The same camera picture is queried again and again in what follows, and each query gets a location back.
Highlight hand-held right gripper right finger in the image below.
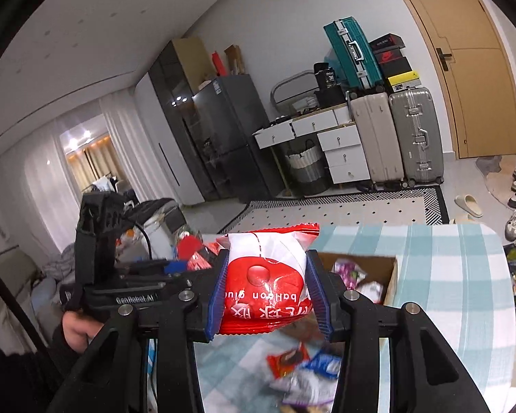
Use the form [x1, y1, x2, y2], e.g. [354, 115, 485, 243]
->
[305, 248, 491, 413]

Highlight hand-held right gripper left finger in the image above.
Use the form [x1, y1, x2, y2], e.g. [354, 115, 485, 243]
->
[47, 248, 232, 413]

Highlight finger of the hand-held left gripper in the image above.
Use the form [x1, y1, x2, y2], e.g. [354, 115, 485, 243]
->
[119, 259, 192, 275]

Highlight small purple white packet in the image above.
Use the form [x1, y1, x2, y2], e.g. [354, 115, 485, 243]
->
[333, 258, 366, 289]

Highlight white packet red characters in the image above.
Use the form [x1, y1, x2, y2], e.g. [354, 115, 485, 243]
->
[357, 282, 385, 304]

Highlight white red balloon packet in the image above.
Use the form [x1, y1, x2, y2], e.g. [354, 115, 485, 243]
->
[215, 222, 320, 336]

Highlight brown cardboard box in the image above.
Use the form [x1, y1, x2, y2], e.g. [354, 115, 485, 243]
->
[312, 252, 400, 345]

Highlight blue snack packet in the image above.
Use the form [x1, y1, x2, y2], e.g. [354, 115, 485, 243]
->
[303, 350, 342, 379]

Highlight dark brown snack packet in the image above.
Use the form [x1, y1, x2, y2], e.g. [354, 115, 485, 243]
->
[267, 344, 312, 377]

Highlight purple white snack packet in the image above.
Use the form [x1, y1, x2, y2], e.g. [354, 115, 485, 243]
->
[271, 370, 340, 405]

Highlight person's left forearm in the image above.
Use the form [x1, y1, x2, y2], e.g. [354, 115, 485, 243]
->
[0, 322, 74, 413]

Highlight person's left hand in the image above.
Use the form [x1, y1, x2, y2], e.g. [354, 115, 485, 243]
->
[62, 310, 106, 349]

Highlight red gift box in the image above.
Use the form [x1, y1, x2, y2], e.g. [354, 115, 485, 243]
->
[176, 234, 203, 261]

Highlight white kettle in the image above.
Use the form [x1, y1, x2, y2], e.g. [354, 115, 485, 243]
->
[146, 219, 173, 259]

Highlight dark grey cloth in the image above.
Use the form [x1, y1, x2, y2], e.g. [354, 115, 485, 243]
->
[125, 198, 185, 224]

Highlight beige curtain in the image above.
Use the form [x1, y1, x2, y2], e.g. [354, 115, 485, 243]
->
[66, 142, 121, 190]

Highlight white sheer curtain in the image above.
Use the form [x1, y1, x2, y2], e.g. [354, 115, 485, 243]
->
[0, 133, 87, 250]
[99, 90, 155, 201]

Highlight light grey sofa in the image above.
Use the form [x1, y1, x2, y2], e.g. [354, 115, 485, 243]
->
[0, 245, 76, 345]

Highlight woven laundry basket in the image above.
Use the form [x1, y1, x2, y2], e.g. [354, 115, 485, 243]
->
[282, 140, 331, 194]

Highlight grey refrigerator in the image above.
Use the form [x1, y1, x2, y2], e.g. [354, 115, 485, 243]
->
[191, 74, 284, 203]

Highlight white desk with drawers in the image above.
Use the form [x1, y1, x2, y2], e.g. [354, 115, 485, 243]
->
[253, 104, 373, 194]

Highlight dark glass cabinet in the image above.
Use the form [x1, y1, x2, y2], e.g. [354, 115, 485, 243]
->
[148, 38, 224, 203]

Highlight beige suitcase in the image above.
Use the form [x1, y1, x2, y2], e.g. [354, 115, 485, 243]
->
[348, 92, 407, 190]

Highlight beige slipper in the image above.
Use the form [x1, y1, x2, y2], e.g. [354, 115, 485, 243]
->
[454, 195, 484, 218]

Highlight silver suitcase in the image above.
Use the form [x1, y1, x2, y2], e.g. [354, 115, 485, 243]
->
[388, 87, 445, 187]

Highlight oval mirror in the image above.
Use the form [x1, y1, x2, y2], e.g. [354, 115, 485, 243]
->
[270, 70, 323, 108]

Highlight beige door mat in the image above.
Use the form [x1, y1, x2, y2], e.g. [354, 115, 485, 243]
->
[475, 155, 516, 203]

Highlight brown paper bag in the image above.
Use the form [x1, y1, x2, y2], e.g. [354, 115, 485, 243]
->
[224, 44, 245, 75]

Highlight yellow black shoe box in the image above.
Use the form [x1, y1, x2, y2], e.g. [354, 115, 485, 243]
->
[386, 72, 422, 93]

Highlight plain black shoe box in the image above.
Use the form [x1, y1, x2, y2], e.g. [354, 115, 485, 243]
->
[380, 57, 413, 79]

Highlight teal suitcase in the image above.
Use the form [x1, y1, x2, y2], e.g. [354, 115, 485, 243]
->
[323, 17, 385, 91]

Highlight tan wooden door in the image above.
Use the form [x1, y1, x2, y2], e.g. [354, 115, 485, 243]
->
[380, 0, 516, 160]

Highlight red black shoe box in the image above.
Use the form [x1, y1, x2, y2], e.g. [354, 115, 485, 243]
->
[376, 47, 409, 64]

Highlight black orange-rimmed shoe box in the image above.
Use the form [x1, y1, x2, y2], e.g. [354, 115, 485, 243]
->
[368, 33, 404, 50]

